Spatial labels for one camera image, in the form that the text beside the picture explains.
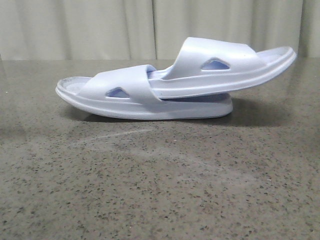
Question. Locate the light blue slipper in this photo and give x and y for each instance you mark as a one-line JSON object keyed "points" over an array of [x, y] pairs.
{"points": [[205, 66], [127, 94]]}

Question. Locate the pale green curtain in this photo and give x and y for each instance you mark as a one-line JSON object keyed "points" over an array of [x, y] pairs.
{"points": [[151, 29]]}

